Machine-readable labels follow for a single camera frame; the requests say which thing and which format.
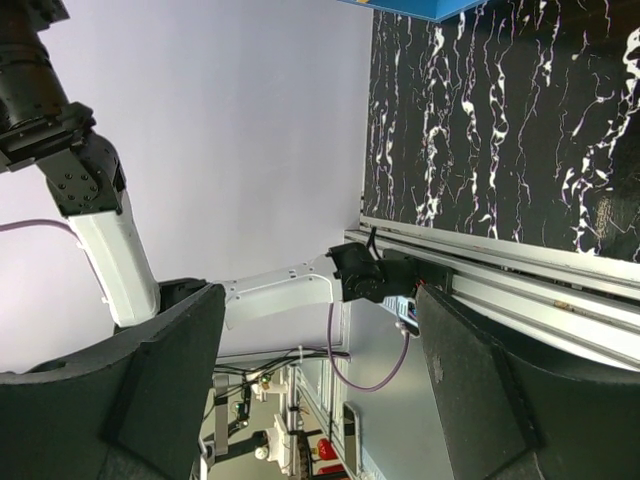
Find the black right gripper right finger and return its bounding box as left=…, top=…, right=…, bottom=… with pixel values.
left=417, top=286, right=639, bottom=479

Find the blue pink yellow bookshelf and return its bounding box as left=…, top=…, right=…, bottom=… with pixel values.
left=345, top=0, right=484, bottom=22

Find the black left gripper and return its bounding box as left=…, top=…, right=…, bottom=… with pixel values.
left=0, top=0, right=96, bottom=174

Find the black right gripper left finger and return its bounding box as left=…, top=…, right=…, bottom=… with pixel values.
left=1, top=283, right=225, bottom=479

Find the background lab equipment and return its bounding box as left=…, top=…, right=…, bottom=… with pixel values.
left=191, top=349, right=357, bottom=479

